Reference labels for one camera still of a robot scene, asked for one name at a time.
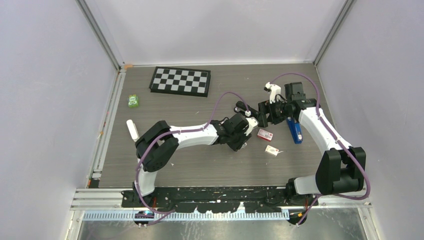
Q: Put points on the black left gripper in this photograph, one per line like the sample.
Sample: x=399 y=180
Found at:
x=238 y=146

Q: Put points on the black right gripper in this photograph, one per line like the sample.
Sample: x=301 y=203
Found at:
x=265 y=107

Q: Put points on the white stapler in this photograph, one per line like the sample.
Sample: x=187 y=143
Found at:
x=132 y=130

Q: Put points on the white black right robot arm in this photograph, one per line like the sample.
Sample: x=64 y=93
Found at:
x=339 y=170

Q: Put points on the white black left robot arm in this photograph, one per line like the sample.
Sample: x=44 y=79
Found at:
x=155 y=147

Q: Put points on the blue stapler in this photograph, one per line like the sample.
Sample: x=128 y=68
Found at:
x=295 y=130

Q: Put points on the black stapler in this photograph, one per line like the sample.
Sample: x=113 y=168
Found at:
x=240 y=107

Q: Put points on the red staple box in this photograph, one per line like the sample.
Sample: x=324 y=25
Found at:
x=265 y=135

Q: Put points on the white staple box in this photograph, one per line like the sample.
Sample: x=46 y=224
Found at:
x=271 y=150

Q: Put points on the black white chessboard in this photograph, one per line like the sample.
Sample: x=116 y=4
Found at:
x=180 y=81

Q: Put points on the green toy block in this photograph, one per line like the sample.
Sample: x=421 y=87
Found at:
x=133 y=101

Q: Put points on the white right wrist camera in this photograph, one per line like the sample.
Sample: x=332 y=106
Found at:
x=273 y=90

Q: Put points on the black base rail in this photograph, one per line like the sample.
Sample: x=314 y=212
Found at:
x=255 y=199

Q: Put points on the slotted cable duct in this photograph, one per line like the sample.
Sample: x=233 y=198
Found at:
x=147 y=215

